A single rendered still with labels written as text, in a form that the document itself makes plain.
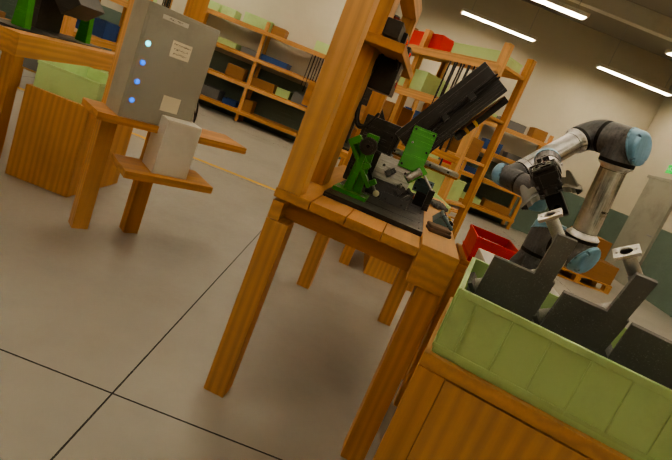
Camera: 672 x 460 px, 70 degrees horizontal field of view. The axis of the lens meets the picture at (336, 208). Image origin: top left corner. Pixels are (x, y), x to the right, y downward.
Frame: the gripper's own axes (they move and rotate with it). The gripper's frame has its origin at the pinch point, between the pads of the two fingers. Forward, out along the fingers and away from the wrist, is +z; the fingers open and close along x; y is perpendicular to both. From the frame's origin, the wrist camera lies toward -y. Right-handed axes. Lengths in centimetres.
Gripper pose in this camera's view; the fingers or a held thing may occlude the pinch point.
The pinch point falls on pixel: (551, 202)
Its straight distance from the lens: 135.8
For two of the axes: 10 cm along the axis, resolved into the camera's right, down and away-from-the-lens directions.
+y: -4.4, -8.8, -1.9
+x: 8.2, -3.1, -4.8
